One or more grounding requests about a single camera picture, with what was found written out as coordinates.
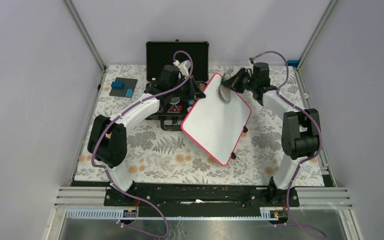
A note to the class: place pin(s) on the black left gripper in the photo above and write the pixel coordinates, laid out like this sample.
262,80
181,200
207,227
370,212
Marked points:
195,93

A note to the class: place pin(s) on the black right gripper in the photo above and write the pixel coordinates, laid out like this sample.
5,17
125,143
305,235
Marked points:
234,82

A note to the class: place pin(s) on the pink framed whiteboard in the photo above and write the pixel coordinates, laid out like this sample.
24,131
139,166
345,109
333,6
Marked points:
215,125

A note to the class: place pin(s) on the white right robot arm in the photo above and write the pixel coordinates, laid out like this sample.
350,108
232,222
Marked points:
301,137

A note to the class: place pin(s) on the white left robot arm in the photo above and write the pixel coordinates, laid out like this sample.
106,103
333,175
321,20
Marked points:
108,139

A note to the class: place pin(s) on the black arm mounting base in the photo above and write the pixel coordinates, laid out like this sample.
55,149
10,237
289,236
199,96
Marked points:
195,200

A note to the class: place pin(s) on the black open carrying case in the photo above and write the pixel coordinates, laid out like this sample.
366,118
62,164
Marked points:
175,59

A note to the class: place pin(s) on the blue corner block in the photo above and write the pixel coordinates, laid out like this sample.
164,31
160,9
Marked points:
293,63

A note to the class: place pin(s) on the small blue lego brick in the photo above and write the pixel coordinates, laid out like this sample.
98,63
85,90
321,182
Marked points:
129,93

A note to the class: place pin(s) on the grey lego baseplate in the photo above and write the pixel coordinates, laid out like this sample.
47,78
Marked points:
129,83

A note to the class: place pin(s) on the floral patterned table mat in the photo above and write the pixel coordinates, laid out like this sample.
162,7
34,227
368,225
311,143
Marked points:
159,156

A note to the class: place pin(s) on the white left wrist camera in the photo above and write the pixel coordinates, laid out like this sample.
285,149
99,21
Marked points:
184,67

